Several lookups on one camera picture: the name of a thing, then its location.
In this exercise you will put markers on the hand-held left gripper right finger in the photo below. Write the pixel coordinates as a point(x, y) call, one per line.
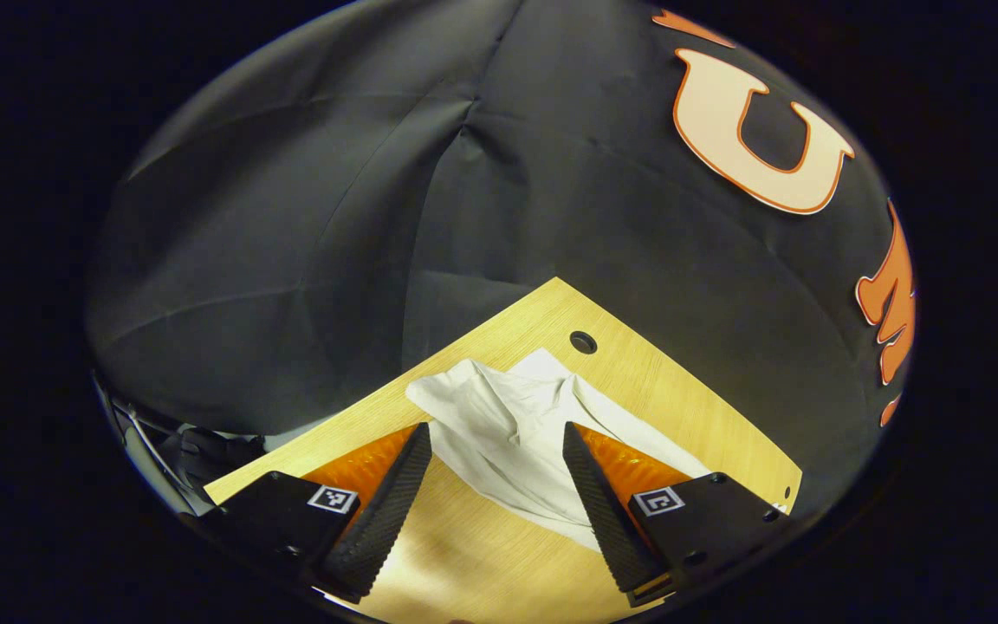
point(603, 511)

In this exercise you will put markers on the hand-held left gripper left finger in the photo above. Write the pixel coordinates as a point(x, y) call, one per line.
point(395, 511)

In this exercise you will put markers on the white jeans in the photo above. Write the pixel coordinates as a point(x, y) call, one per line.
point(499, 433)

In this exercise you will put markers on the round black table hole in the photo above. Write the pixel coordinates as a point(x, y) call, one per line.
point(583, 341)

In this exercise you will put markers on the black backdrop cloth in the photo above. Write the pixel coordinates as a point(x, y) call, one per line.
point(551, 173)

